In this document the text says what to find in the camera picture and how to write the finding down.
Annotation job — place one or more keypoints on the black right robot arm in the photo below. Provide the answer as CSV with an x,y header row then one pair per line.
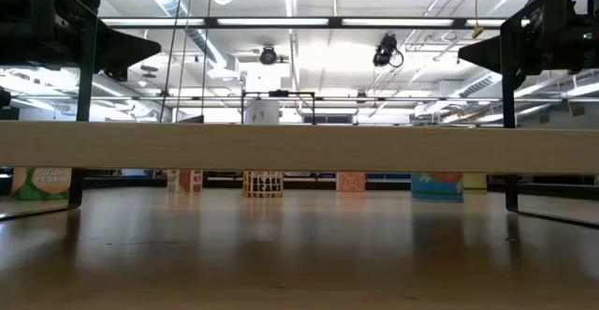
x,y
587,48

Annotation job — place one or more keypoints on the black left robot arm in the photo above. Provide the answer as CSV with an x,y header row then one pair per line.
x,y
14,33

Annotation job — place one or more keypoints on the black bar with white lights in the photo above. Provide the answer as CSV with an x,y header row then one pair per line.
x,y
210,21

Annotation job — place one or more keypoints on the black beans can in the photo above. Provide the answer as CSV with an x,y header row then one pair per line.
x,y
263,184

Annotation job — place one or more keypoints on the red and white can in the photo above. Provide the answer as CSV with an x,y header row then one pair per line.
x,y
185,182

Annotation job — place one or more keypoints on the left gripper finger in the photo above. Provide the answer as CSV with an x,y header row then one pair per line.
x,y
119,48

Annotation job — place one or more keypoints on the round black camera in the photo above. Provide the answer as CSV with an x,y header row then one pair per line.
x,y
268,55

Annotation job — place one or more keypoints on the blue tomatoes can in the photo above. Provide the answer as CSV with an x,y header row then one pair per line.
x,y
437,188

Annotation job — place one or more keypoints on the black aluminium table frame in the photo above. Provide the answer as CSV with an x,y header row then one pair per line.
x,y
309,184

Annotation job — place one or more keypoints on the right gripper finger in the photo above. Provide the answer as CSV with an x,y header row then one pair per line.
x,y
486,54

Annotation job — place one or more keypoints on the green sliced peaches can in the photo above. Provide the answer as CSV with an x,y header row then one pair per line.
x,y
41,183

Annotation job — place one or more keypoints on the orange patterned can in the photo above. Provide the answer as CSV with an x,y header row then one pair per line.
x,y
351,182

